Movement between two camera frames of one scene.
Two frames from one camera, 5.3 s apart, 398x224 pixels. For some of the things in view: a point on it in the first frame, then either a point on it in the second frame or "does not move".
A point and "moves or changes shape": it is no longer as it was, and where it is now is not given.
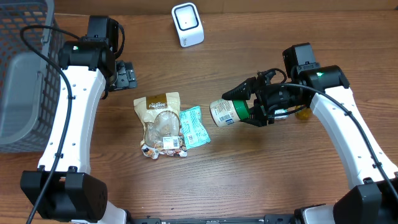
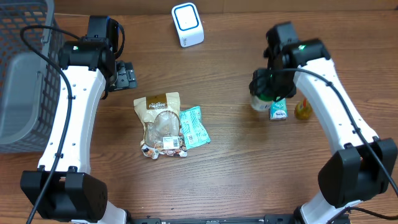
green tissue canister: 226,112 moves or changes shape
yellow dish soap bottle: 304,114 does not move
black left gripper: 127,76 does not move
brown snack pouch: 160,115 does not move
